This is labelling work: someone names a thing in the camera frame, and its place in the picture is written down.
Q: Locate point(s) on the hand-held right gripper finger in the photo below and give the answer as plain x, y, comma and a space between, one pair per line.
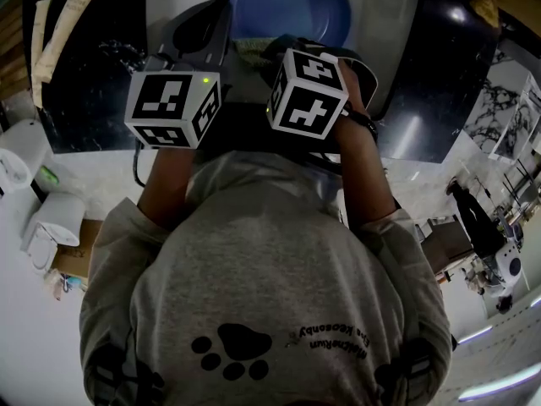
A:
279, 49

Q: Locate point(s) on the small green plastic piece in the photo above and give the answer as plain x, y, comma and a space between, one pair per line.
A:
50, 176

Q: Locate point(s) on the black table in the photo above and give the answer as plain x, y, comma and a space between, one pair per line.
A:
439, 78

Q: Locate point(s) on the brown open box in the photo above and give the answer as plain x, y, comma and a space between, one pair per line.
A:
448, 243

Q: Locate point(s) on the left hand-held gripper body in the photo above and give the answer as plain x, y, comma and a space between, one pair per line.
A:
160, 100

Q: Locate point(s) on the person's right hand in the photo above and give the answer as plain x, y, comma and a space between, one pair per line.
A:
355, 93

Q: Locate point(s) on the white toilet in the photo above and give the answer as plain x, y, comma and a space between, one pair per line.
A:
59, 214
25, 142

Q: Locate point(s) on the white marble-pattern cabinet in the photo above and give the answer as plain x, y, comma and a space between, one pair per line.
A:
498, 108

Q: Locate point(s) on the blue large plate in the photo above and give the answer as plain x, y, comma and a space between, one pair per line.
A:
291, 11

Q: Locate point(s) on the white round device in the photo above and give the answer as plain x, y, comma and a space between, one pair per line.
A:
509, 264

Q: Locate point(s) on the wooden staircase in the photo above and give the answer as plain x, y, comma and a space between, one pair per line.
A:
12, 57

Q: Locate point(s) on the person's left forearm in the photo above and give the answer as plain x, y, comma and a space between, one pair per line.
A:
165, 184

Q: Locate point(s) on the grey paw-print sweatshirt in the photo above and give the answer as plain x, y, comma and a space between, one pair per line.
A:
262, 269

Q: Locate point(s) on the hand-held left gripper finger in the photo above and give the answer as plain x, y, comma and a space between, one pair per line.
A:
226, 32
167, 36

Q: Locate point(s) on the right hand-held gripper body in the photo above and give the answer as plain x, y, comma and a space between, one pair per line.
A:
308, 108

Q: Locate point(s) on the yellow scrunched cloth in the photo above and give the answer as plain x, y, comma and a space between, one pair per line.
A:
484, 7

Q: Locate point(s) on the brown cardboard box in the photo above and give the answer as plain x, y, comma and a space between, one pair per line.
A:
80, 252

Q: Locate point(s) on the person's right forearm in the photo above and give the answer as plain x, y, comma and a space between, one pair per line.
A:
363, 176

